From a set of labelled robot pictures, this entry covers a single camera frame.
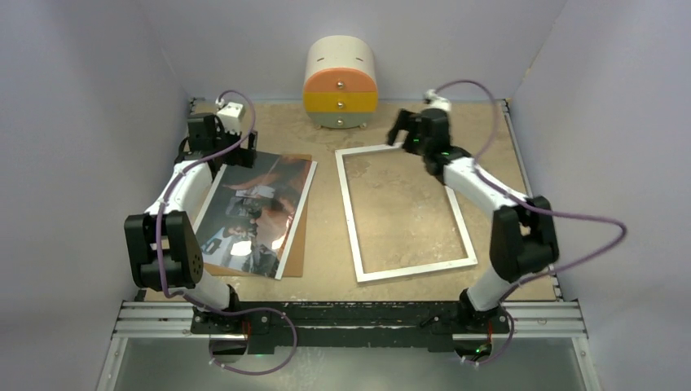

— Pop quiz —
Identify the glossy printed photo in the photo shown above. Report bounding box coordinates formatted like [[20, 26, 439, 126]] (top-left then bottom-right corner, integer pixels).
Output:
[[192, 151, 319, 280]]

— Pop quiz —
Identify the wooden picture frame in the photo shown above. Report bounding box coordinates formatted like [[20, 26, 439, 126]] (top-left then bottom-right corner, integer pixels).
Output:
[[335, 142, 478, 283]]

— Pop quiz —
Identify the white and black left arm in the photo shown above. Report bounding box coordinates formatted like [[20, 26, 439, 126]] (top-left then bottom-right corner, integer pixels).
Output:
[[124, 108, 257, 333]]

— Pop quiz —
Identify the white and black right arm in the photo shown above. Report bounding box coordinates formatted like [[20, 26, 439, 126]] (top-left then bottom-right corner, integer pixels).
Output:
[[386, 108, 559, 332]]

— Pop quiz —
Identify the small colourful drawer cabinet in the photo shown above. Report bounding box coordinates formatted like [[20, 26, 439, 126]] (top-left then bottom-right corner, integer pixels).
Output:
[[302, 35, 379, 130]]

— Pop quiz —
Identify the brown cardboard backing board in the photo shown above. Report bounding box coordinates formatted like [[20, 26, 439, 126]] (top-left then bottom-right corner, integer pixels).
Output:
[[202, 153, 315, 279]]

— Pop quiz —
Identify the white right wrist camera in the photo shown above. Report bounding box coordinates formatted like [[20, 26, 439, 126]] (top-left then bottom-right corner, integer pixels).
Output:
[[423, 89, 451, 112]]

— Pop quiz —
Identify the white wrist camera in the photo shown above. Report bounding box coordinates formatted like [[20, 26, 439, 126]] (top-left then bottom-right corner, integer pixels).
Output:
[[215, 99, 245, 134], [423, 89, 451, 112]]

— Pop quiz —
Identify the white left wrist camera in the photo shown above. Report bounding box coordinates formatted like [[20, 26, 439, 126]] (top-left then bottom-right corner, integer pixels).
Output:
[[215, 99, 245, 134]]

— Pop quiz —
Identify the black and aluminium base rail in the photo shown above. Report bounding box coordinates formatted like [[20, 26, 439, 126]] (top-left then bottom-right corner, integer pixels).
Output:
[[113, 301, 587, 359]]

